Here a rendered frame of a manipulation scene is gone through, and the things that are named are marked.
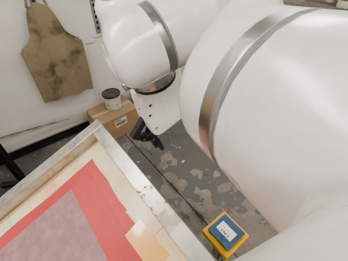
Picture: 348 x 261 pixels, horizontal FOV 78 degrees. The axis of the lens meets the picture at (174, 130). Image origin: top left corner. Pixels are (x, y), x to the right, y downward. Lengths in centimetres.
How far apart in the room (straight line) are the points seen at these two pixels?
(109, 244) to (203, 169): 182
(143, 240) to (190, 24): 44
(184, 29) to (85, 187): 53
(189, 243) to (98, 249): 22
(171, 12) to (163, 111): 19
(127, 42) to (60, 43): 216
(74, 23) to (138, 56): 223
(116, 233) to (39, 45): 199
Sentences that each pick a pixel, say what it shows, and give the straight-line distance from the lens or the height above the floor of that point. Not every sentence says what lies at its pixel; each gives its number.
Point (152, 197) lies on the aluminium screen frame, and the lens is 51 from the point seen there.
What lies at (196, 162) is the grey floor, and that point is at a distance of 234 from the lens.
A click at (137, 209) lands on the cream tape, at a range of 55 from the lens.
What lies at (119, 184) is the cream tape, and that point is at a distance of 60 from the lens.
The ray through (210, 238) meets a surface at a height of 95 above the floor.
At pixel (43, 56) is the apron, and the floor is 99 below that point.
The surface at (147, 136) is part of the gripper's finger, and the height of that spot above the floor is 152.
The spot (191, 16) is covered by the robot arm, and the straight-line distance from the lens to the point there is 23.
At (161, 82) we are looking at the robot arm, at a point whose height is 164.
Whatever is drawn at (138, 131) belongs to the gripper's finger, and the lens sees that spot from 40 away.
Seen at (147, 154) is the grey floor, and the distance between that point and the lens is 243.
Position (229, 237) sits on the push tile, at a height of 97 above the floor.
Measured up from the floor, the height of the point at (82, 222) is 128.
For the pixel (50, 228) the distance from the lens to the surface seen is 68.
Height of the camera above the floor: 181
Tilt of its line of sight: 42 degrees down
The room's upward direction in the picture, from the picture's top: straight up
